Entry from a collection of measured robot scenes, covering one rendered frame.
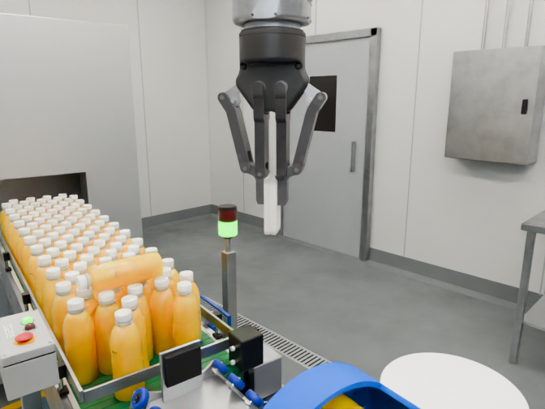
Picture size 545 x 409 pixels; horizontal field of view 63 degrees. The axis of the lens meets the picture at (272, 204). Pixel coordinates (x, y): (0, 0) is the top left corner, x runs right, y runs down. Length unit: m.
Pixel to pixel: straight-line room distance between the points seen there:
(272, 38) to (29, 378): 0.87
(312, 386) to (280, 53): 0.42
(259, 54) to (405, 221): 3.88
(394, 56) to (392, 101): 0.39
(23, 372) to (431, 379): 0.85
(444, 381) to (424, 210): 3.23
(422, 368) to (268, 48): 0.79
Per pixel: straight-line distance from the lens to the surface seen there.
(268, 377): 1.41
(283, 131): 0.52
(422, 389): 1.01
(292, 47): 0.50
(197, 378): 1.15
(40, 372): 1.12
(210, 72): 6.12
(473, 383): 1.07
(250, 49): 0.50
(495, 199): 3.94
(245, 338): 1.20
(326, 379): 0.66
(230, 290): 1.56
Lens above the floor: 1.61
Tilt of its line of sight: 13 degrees down
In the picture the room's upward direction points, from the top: straight up
